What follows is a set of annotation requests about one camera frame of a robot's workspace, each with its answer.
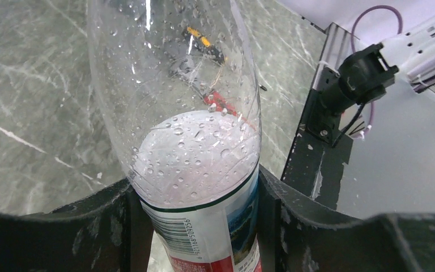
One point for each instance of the yellow black screwdriver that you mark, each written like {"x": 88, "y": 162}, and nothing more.
{"x": 210, "y": 47}

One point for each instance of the red cap clear bottle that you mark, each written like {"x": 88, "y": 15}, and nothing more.
{"x": 195, "y": 171}

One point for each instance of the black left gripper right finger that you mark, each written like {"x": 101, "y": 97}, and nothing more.
{"x": 296, "y": 233}

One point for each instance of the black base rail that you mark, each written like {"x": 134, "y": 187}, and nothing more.
{"x": 313, "y": 167}

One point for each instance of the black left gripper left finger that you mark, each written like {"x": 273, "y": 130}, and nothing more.
{"x": 106, "y": 231}

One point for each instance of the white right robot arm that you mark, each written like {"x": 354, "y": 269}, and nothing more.
{"x": 365, "y": 74}

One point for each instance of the red handled adjustable wrench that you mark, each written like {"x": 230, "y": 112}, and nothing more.
{"x": 243, "y": 107}

